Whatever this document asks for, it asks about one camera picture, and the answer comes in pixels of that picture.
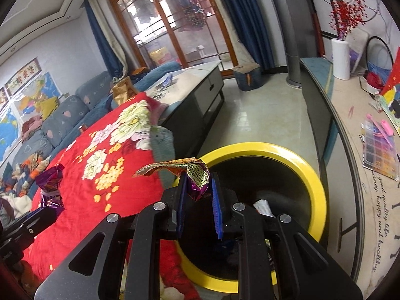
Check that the grey cloth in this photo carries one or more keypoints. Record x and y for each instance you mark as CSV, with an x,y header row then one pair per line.
x,y
164,153

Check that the blue sofa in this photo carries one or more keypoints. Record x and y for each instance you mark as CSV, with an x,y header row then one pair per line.
x,y
62,122

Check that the long blue curtain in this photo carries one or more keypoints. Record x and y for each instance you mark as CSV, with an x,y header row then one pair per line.
x,y
247,12

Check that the purple card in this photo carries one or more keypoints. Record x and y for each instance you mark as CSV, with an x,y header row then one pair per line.
x,y
354,59

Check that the world map poster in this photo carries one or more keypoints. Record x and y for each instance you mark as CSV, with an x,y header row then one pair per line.
x,y
7,131

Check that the yellow cardboard box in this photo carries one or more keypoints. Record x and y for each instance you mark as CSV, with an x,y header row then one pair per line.
x,y
161,56

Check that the black hoop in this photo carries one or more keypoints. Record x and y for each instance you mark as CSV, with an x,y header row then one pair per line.
x,y
368,47

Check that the wooden glass sliding door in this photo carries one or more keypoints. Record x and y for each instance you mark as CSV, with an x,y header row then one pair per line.
x,y
175,15

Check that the blue box stool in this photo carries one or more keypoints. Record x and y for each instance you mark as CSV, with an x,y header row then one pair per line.
x,y
248,78

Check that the grey coffee table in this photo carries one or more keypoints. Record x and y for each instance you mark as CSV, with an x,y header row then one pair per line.
x,y
200,93

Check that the embroidered wall scroll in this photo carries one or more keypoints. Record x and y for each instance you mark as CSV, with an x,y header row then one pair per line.
x,y
23,76
1,97

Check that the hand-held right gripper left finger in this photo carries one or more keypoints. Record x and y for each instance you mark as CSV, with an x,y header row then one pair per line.
x,y
182,206

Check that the red berry branches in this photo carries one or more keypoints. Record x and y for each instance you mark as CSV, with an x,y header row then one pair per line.
x,y
347,15

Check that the white vase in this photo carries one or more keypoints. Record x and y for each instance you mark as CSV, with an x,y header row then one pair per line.
x,y
340,59

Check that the colourful picture book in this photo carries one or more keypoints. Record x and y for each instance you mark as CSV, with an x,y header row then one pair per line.
x,y
392,93

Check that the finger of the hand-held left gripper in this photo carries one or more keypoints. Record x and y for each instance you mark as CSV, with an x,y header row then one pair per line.
x,y
36,217

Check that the orange patterned blanket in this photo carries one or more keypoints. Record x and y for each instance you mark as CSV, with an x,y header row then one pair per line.
x,y
28,168

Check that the gold paper bag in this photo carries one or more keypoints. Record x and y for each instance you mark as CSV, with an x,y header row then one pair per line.
x,y
123,92

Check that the yellow rimmed black trash bin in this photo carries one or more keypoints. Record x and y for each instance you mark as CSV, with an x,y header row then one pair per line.
x,y
250,150

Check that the red floral blanket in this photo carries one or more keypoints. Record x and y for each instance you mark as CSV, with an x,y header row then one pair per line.
x,y
78,193

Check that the small red can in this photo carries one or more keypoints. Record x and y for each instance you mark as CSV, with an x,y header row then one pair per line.
x,y
82,128

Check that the bead organizer box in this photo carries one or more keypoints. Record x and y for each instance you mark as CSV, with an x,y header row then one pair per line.
x,y
379,153

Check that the pile of pink clothes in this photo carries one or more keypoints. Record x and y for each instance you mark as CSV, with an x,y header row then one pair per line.
x,y
31,128

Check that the blue packet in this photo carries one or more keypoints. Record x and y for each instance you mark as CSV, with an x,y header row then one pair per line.
x,y
167,80

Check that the television cabinet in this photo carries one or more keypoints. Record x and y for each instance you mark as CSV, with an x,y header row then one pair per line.
x,y
343,125

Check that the blue curtain with beige lining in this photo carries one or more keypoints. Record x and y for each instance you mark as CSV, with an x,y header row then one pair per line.
x,y
103,40

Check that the pink plastic tool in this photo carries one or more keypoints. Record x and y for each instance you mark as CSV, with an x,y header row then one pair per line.
x,y
379,125

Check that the yellow pillow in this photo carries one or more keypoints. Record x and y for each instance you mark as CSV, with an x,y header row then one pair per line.
x,y
49,107

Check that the purple foil wrapper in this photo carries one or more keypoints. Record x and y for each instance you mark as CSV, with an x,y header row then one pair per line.
x,y
50,181

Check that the white foam net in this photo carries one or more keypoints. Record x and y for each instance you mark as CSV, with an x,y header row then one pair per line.
x,y
264,207

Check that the country map poster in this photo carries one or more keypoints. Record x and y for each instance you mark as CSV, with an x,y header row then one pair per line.
x,y
37,90

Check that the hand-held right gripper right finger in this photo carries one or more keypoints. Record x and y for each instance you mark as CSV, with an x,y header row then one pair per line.
x,y
217,209

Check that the silver tower air conditioner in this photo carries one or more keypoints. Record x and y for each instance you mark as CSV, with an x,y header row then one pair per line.
x,y
286,31

